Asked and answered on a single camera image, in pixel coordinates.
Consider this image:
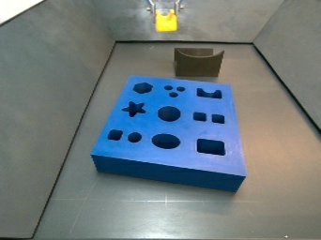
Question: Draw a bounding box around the yellow arch block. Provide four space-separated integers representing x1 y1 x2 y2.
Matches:
155 9 177 32

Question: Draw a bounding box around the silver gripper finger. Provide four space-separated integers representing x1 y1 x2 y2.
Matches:
147 0 155 14
173 0 184 9

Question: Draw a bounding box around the blue foam shape board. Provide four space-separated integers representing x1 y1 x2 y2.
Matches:
90 76 247 192

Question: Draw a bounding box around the black curved fixture stand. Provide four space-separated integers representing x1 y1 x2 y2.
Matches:
173 48 224 77

